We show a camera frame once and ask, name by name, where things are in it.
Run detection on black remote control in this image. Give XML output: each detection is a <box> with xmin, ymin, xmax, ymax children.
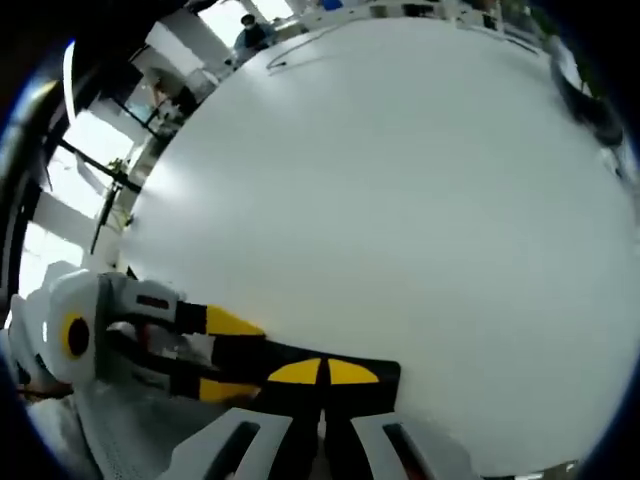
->
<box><xmin>212</xmin><ymin>333</ymin><xmax>402</xmax><ymax>417</ymax></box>

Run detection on white ceiling light strip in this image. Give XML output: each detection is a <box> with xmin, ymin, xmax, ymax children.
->
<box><xmin>62</xmin><ymin>39</ymin><xmax>79</xmax><ymax>121</ymax></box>

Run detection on grey cable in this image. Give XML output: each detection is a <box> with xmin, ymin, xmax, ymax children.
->
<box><xmin>267</xmin><ymin>22</ymin><xmax>351</xmax><ymax>71</ymax></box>

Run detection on black curved headset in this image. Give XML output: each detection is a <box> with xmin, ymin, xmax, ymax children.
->
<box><xmin>549</xmin><ymin>42</ymin><xmax>624</xmax><ymax>144</ymax></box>

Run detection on monitor on stand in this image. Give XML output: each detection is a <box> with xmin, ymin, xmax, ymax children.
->
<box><xmin>117</xmin><ymin>94</ymin><xmax>166</xmax><ymax>134</ymax></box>

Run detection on person's white clothing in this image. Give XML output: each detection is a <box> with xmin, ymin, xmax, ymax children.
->
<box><xmin>24</xmin><ymin>379</ymin><xmax>231</xmax><ymax>480</ymax></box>

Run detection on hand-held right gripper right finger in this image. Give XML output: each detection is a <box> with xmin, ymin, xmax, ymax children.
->
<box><xmin>322</xmin><ymin>358</ymin><xmax>482</xmax><ymax>480</ymax></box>

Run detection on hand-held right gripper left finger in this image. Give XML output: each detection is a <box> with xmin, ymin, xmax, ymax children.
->
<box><xmin>169</xmin><ymin>357</ymin><xmax>325</xmax><ymax>480</ymax></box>

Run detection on black tripod stand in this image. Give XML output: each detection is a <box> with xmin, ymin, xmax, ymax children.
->
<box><xmin>47</xmin><ymin>139</ymin><xmax>146</xmax><ymax>254</ymax></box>

